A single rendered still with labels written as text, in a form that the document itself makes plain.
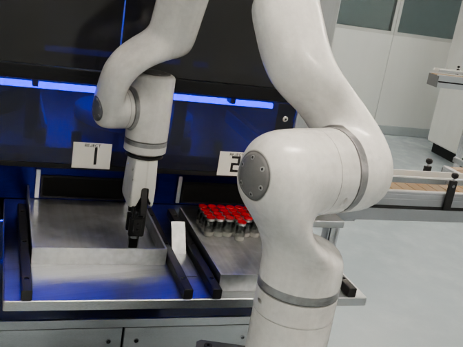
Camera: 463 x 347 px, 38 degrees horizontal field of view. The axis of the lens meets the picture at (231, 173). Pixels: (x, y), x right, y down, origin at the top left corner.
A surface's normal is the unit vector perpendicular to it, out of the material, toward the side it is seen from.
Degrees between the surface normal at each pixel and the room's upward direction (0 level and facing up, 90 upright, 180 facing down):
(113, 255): 90
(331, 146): 36
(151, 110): 87
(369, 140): 42
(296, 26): 63
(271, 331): 90
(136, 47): 47
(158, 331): 90
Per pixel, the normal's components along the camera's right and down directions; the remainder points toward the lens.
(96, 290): 0.15, -0.94
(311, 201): 0.62, 0.37
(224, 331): 0.29, 0.33
